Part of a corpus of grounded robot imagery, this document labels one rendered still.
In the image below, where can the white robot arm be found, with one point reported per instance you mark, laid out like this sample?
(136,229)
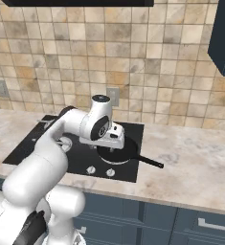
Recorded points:
(37,166)

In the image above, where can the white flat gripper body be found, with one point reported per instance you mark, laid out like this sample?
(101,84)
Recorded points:
(117,143)

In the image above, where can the dark blue cupboard door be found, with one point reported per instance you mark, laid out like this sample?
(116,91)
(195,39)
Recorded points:
(114,220)

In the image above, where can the black frying pan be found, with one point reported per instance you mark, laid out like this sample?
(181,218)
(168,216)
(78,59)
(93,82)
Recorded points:
(123,153)

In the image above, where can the black hob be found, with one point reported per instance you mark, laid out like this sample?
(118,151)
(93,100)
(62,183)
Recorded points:
(82,158)

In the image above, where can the dark blue wall cupboard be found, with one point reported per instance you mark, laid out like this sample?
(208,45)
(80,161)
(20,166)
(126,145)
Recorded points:
(224,38)

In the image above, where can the dark blue drawer front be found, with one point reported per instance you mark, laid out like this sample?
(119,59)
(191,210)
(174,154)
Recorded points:
(206,228)

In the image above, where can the grey wall outlet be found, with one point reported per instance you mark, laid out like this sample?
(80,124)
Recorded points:
(0,88)
(113,96)

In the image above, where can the silver hob knob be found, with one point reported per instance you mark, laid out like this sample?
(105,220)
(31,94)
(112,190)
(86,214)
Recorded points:
(110,172)
(91,170)
(66,145)

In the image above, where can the black extractor hood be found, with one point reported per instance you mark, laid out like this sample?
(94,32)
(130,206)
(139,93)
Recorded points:
(78,2)

